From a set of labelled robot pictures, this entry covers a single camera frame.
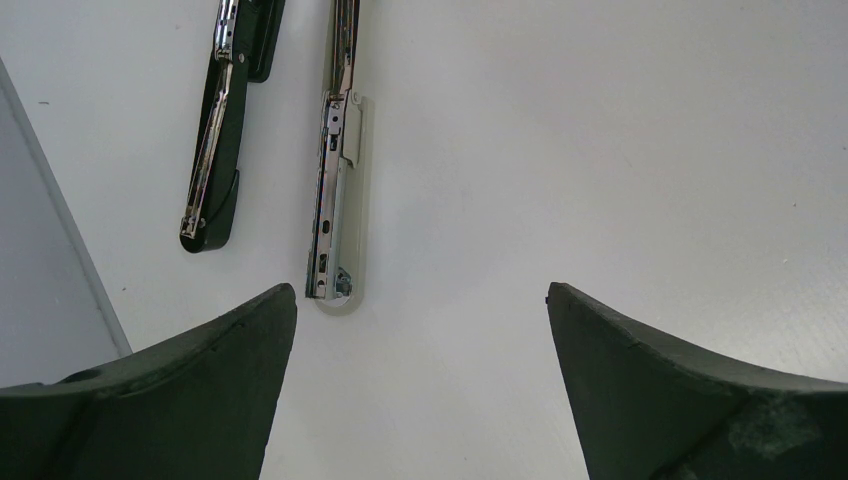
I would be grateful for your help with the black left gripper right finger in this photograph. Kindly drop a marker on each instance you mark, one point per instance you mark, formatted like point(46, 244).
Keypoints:
point(649, 405)

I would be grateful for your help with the black stapler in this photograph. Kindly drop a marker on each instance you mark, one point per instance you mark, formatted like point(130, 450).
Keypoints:
point(242, 53)

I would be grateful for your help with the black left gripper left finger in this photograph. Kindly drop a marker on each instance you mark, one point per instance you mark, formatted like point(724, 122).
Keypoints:
point(199, 405)

